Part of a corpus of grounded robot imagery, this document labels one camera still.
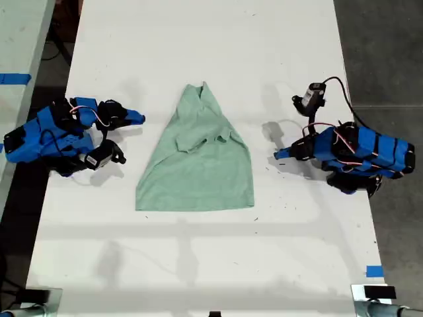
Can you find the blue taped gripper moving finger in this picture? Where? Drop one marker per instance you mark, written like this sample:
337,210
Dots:
133,121
285,158

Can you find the white side table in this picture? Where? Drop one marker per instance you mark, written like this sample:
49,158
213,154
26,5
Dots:
20,39

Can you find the grey metal tube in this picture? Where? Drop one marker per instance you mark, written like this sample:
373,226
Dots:
380,310
23,312

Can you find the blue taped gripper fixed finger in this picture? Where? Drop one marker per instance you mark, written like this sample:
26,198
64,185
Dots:
135,115
285,152

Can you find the metal table clamp plate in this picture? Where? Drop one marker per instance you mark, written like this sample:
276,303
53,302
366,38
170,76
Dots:
357,292
56,298

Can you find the short blue tape strip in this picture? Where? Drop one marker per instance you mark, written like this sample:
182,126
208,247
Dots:
374,271

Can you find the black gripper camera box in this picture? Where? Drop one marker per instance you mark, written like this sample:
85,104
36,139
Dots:
99,156
312,94

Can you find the pale green T-shirt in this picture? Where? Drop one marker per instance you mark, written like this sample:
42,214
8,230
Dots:
205,171

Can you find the long blue tape strip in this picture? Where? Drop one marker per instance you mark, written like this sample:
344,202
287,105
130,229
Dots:
15,78

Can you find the small black box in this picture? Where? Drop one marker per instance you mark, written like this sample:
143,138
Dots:
36,295
379,292

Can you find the small black edge clip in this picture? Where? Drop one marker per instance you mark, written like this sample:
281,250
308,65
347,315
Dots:
215,314

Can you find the black camera stalk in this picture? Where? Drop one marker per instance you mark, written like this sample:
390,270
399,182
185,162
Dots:
312,119

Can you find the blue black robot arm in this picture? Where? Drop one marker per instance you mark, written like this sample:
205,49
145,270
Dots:
53,138
370,152

